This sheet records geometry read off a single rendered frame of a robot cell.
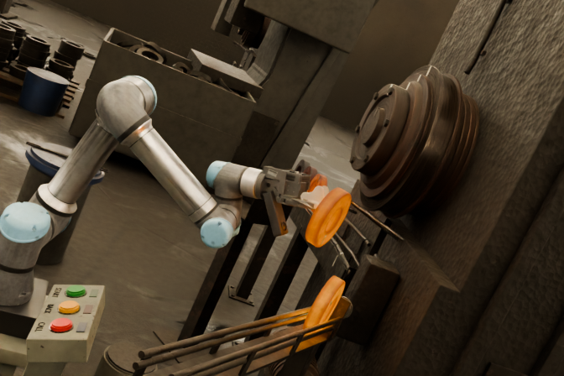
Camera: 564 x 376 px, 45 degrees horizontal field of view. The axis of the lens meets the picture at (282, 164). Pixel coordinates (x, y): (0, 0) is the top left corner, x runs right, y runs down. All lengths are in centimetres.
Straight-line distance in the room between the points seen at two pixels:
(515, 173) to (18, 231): 122
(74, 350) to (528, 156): 110
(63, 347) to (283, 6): 350
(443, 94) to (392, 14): 1046
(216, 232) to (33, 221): 47
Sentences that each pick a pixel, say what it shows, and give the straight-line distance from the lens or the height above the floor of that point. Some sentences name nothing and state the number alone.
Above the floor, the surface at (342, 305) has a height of 70.
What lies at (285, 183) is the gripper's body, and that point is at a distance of 171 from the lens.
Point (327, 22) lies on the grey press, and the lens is 467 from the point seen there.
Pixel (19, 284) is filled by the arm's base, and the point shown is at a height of 42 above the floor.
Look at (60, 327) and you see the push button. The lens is 139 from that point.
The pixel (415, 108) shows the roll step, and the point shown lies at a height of 122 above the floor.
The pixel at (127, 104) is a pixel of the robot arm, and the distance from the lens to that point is 168.
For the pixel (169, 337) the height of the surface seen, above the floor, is 1.
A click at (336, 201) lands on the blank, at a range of 163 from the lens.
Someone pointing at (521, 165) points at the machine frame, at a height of 121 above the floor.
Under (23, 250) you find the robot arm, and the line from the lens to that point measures 184.
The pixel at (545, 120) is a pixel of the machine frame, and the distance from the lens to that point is 174.
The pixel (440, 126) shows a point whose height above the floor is 121.
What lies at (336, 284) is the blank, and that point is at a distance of 168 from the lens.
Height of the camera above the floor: 130
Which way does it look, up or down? 11 degrees down
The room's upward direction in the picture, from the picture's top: 24 degrees clockwise
